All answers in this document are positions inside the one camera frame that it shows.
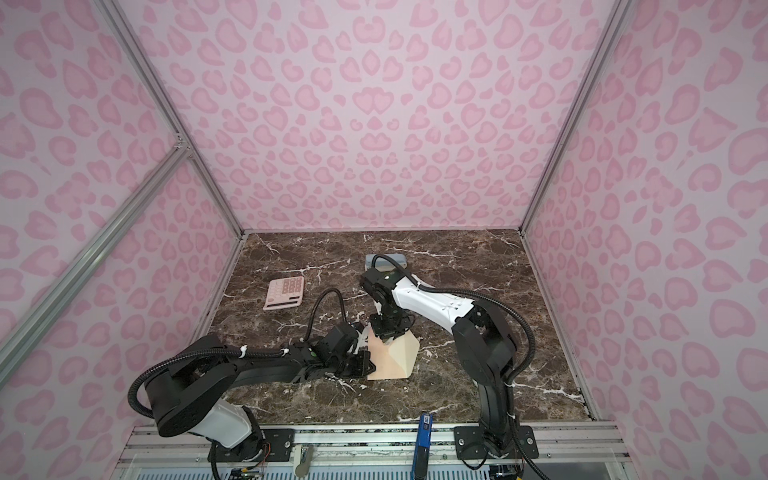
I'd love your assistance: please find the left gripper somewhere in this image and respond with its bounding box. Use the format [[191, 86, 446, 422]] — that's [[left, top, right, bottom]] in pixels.
[[330, 350, 381, 378]]

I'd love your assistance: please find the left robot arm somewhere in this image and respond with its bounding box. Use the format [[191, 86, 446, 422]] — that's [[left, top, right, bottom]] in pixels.
[[127, 323, 375, 462]]

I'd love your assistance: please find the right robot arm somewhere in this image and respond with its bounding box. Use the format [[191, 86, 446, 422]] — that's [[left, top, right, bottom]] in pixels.
[[360, 268, 538, 460]]

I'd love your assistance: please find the pink calculator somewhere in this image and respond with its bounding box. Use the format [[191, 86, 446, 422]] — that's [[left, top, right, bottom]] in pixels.
[[263, 276, 305, 311]]

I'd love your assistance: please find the blue tool on rail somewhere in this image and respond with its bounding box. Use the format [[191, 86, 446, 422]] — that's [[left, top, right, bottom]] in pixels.
[[411, 413, 433, 480]]

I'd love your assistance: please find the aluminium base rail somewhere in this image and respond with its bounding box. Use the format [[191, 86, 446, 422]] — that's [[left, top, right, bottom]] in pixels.
[[111, 421, 638, 479]]

